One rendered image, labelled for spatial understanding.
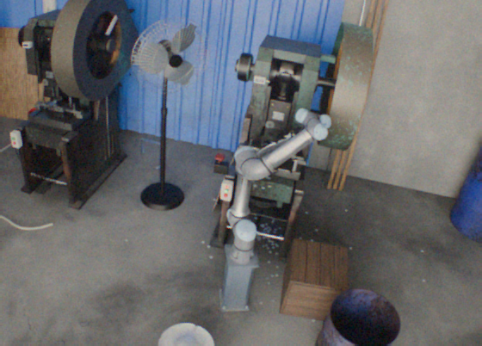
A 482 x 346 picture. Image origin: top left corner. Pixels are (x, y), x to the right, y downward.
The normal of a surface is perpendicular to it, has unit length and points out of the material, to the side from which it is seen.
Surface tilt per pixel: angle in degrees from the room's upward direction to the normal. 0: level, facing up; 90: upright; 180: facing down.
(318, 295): 90
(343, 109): 88
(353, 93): 76
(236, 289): 90
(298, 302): 90
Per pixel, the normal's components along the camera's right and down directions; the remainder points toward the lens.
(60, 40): -0.18, 0.25
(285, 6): -0.19, 0.51
